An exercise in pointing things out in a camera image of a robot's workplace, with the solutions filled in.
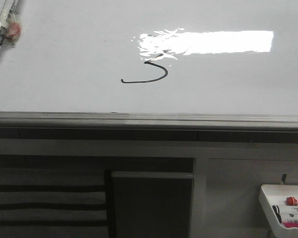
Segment white marker pen with tape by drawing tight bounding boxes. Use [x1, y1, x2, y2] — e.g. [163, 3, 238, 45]
[0, 0, 18, 50]

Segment black capped marker in tray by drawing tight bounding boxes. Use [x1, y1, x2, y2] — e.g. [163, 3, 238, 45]
[272, 204, 298, 223]

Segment grey slatted panel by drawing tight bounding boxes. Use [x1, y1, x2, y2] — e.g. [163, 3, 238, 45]
[0, 155, 115, 238]

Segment white plastic marker tray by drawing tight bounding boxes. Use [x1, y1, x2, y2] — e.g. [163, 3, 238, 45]
[259, 184, 298, 238]

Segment red capped marker in tray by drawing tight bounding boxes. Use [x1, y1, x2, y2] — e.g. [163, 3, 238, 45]
[286, 196, 298, 206]

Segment dark grey panel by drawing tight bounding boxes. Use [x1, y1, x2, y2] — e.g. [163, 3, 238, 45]
[112, 171, 194, 238]

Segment black tray hook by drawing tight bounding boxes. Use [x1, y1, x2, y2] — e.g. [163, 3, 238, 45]
[281, 174, 288, 185]

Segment white whiteboard surface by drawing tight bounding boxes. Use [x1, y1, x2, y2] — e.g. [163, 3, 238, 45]
[0, 0, 298, 115]

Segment grey whiteboard frame rail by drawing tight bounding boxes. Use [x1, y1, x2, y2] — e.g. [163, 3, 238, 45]
[0, 112, 298, 144]

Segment pink labelled marker in tray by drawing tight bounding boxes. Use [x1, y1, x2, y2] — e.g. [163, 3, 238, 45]
[281, 218, 298, 228]

